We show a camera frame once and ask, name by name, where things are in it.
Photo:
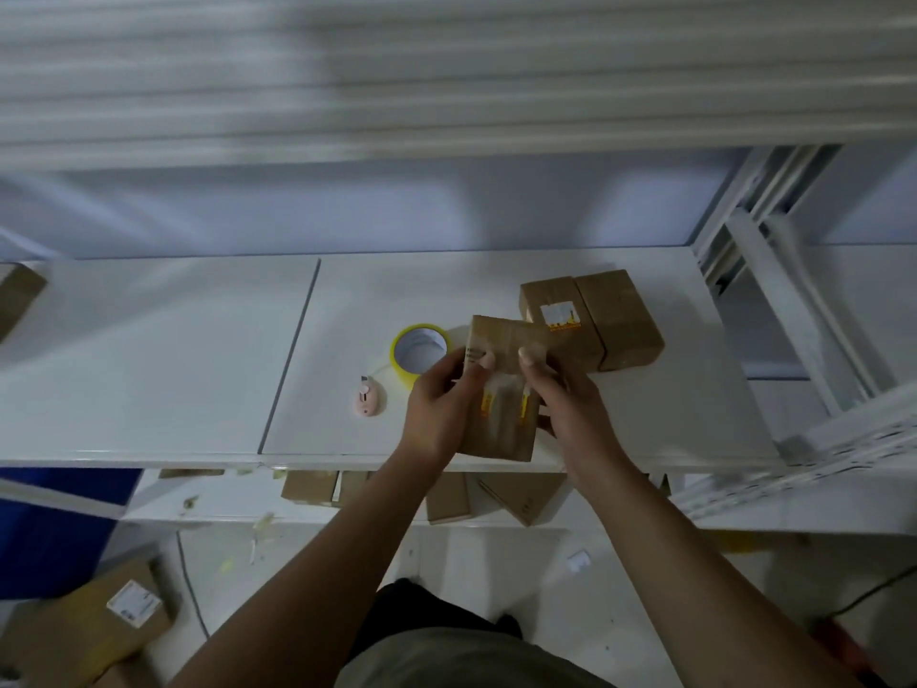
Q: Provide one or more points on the person's left hand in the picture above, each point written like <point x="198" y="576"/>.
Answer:
<point x="437" y="415"/>

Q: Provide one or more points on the person's right hand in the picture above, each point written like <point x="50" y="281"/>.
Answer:
<point x="580" y="429"/>

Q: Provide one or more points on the yellow tape roll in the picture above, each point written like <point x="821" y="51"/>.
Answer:
<point x="400" y="365"/>

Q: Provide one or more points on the cardboard box with white label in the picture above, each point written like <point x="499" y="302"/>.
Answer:
<point x="573" y="343"/>

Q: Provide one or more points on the labelled box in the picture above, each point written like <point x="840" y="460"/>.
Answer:
<point x="505" y="336"/>

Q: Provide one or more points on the plain brown cardboard box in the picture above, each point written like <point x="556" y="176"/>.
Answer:
<point x="623" y="322"/>

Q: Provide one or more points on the white metal shelving rack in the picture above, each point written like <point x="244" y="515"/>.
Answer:
<point x="179" y="365"/>

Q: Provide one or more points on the cardboard box with printed label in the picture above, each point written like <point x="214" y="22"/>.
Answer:
<point x="18" y="293"/>

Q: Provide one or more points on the person's left forearm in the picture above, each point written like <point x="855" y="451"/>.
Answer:
<point x="322" y="587"/>

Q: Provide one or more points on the person's right forearm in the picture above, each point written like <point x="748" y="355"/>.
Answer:
<point x="702" y="594"/>

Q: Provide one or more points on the person's dark trousers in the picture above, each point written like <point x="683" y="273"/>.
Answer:
<point x="415" y="609"/>

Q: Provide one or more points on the person's olive shirt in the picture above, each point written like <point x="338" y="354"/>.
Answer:
<point x="466" y="662"/>

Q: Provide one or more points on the floor cardboard parcel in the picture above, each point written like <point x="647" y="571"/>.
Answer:
<point x="64" y="637"/>

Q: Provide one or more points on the small pink cutter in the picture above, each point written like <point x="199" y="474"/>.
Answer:
<point x="366" y="399"/>

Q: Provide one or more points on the white paper scrap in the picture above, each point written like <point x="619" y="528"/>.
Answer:
<point x="579" y="561"/>

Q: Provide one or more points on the blue plastic crate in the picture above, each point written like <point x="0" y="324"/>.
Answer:
<point x="50" y="544"/>

